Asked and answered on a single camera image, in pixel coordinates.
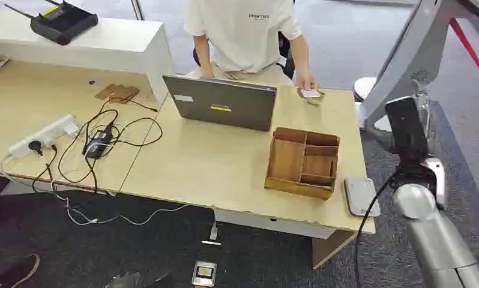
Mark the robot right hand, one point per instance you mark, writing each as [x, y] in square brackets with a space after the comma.
[407, 127]

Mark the person's left hand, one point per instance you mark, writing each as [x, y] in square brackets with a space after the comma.
[304, 82]

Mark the white card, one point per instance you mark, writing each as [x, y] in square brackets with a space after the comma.
[310, 94]

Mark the robot right arm silver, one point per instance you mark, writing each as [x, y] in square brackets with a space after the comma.
[438, 238]

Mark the grey robot support stand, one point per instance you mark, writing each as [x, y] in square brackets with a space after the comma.
[414, 51]

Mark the person in white shirt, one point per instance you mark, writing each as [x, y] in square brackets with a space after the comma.
[243, 36]

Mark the wooden compartment box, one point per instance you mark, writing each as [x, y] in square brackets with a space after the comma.
[302, 162]

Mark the grey card reader pad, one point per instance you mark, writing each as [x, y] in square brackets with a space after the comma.
[361, 196]

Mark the grey laptop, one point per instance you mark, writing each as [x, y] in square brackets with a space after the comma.
[223, 104]

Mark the red bar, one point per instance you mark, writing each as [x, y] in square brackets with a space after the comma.
[471, 49]

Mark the pale wooden desk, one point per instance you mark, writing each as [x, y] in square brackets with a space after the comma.
[207, 159]

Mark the metal pole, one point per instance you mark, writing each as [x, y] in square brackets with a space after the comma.
[137, 9]

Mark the brown cardboard piece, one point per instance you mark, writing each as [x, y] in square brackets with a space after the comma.
[117, 93]

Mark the black power adapter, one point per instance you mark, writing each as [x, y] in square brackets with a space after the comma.
[97, 143]

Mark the silver floor socket box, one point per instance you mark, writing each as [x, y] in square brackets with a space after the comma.
[204, 273]

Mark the white raised counter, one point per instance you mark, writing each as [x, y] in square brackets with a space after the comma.
[88, 43]

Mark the black router with antennas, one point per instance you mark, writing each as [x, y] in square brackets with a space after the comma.
[63, 22]

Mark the white power strip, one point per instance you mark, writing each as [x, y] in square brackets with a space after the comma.
[44, 135]

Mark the dark shoe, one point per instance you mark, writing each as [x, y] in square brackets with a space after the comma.
[15, 272]

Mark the white desk bracket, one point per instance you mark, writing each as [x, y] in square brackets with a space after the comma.
[213, 233]

